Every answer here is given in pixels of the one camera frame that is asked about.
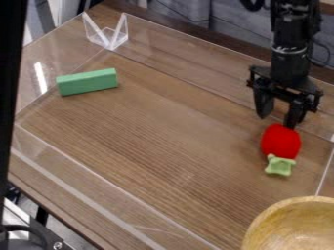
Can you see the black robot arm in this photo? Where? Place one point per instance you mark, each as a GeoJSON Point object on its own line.
{"type": "Point", "coordinates": [296, 22]}

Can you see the red plush strawberry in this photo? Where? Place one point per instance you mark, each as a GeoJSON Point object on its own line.
{"type": "Point", "coordinates": [281, 144]}

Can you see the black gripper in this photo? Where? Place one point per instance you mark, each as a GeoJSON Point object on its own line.
{"type": "Point", "coordinates": [285, 81]}

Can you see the clear acrylic tray enclosure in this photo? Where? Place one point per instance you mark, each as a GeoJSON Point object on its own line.
{"type": "Point", "coordinates": [151, 166]}

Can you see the green rectangular block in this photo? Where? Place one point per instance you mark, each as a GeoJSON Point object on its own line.
{"type": "Point", "coordinates": [87, 81]}

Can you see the black pole in foreground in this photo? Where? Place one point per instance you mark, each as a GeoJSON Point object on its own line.
{"type": "Point", "coordinates": [12, 29]}

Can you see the black table leg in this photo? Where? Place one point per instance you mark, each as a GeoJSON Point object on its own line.
{"type": "Point", "coordinates": [42, 216]}

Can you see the wooden bowl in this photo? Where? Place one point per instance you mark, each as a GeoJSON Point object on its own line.
{"type": "Point", "coordinates": [294, 224]}

